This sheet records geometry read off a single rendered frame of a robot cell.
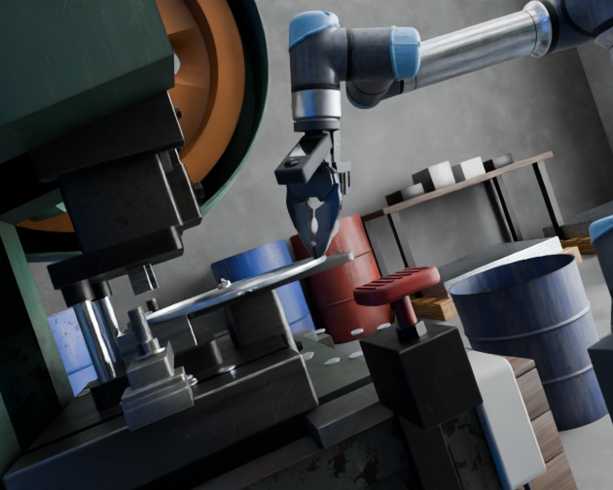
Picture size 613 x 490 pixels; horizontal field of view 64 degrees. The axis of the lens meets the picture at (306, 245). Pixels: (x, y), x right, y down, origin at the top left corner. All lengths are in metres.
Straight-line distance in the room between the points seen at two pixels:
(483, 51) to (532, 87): 4.68
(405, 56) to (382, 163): 3.78
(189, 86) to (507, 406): 0.92
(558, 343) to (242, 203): 2.96
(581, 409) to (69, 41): 1.63
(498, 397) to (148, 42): 0.54
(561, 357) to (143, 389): 1.40
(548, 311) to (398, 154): 3.16
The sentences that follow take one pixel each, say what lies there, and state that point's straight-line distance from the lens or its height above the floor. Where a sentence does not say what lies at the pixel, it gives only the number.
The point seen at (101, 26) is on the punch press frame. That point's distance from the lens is 0.61.
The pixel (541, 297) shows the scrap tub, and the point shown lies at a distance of 1.65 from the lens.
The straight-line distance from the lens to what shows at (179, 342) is 0.67.
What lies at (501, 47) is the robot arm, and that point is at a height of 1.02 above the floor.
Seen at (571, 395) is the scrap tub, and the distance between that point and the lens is 1.76.
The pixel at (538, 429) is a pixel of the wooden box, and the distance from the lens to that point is 1.40.
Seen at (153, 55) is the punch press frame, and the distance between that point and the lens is 0.60.
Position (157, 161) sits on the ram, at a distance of 0.68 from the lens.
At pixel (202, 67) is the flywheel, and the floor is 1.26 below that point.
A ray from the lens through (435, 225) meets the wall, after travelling 4.67.
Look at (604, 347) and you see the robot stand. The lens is 1.07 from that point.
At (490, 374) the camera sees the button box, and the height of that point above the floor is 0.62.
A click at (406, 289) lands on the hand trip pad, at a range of 0.42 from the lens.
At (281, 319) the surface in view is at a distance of 0.70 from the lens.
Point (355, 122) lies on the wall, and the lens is 4.55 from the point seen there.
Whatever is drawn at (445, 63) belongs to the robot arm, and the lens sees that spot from 0.93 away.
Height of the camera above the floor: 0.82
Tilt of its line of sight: 1 degrees down
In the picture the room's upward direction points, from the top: 19 degrees counter-clockwise
